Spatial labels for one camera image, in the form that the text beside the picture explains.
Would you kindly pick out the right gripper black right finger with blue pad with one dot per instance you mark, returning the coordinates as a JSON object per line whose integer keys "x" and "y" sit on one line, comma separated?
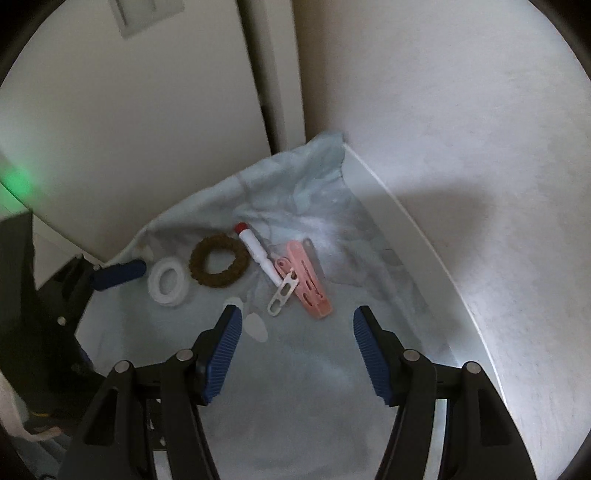
{"x": 481, "y": 440}

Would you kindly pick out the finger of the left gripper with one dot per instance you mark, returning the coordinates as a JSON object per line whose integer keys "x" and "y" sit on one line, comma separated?
{"x": 118, "y": 274}

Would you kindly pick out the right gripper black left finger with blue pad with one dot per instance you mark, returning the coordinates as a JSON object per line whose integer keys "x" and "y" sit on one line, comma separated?
{"x": 139, "y": 410}

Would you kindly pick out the white tape roll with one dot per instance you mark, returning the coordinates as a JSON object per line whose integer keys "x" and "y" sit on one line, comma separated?
{"x": 168, "y": 282}

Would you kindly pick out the brown scrunchie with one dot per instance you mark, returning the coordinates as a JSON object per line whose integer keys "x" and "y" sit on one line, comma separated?
{"x": 218, "y": 261}

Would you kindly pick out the white tube red cap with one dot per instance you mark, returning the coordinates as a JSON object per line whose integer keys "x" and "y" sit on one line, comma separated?
{"x": 257, "y": 252}

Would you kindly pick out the white low table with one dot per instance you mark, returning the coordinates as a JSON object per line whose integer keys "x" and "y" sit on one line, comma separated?
{"x": 431, "y": 276}

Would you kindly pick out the white small clip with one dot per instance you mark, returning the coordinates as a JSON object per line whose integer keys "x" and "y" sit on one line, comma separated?
{"x": 283, "y": 293}

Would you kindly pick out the light blue floral cloth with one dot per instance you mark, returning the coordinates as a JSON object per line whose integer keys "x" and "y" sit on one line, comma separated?
{"x": 297, "y": 402}

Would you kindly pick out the pink hair clip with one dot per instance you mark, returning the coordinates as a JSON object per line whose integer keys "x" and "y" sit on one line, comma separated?
{"x": 309, "y": 291}

